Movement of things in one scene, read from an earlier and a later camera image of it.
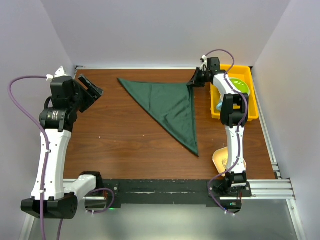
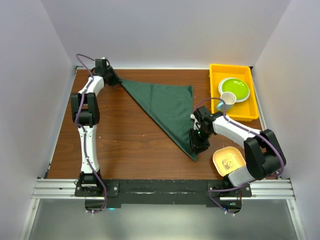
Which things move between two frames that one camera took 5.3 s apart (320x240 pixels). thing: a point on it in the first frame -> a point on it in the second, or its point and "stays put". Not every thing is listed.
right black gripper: x=195 y=81 -> x=196 y=145
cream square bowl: x=220 y=158 stays put
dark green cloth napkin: x=171 y=104 stays put
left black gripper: x=95 y=91 -> x=116 y=79
